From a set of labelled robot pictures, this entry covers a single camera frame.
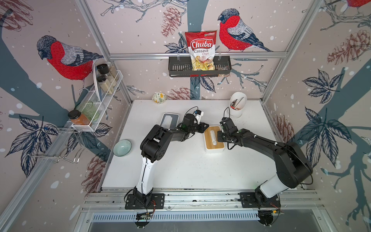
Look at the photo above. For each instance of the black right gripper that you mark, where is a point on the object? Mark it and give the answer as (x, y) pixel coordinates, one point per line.
(219, 135)

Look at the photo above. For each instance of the spice jar black lid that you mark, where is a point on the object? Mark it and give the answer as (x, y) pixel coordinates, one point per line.
(105, 85)
(103, 69)

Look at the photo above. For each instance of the red Chuba chips bag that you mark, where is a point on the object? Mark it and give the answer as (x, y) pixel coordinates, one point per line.
(201, 46)

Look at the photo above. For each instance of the aluminium frame post right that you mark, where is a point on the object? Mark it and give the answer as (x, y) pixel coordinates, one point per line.
(309, 16)

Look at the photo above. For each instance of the white wire wall shelf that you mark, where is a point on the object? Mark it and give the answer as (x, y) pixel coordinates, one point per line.
(101, 100)

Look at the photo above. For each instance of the black wall basket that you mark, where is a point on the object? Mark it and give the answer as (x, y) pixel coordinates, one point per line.
(182, 67)

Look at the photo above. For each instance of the pale green bowl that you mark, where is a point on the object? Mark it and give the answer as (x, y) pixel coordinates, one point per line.
(122, 148)

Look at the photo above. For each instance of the aluminium frame post left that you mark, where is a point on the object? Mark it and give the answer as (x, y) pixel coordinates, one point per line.
(94, 29)

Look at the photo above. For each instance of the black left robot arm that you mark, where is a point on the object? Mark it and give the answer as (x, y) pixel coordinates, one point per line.
(155, 145)

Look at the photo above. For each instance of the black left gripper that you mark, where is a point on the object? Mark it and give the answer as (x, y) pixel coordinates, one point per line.
(201, 125)

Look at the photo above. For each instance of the aluminium frame post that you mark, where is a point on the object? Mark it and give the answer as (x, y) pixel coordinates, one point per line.
(94, 29)
(309, 16)

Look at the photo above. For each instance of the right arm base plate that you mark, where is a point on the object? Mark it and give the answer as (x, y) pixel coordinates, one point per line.
(249, 201)

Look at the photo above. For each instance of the floral ceramic bowl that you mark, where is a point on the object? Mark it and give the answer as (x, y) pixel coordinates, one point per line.
(159, 97)

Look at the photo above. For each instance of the grey tissue box lid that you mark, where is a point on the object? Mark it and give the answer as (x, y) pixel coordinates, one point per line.
(169, 121)

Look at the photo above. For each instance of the aluminium horizontal frame bar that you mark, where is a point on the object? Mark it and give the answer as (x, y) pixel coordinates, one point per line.
(233, 55)

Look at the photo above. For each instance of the green glass cup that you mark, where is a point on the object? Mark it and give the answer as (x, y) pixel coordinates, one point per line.
(89, 109)

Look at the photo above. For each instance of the chrome wire rack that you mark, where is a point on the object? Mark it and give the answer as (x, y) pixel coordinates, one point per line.
(67, 147)

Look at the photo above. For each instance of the orange jar black lid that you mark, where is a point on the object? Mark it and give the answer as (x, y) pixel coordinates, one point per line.
(78, 118)

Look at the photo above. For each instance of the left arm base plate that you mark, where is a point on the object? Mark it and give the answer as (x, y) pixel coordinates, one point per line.
(157, 202)

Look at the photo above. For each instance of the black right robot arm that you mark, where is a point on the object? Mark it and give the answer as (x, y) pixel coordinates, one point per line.
(292, 166)

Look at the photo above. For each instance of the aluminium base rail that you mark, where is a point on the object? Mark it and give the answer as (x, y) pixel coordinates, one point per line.
(113, 200)

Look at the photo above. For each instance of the white utensil holder cup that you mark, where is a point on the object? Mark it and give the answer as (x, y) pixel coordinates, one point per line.
(237, 104)

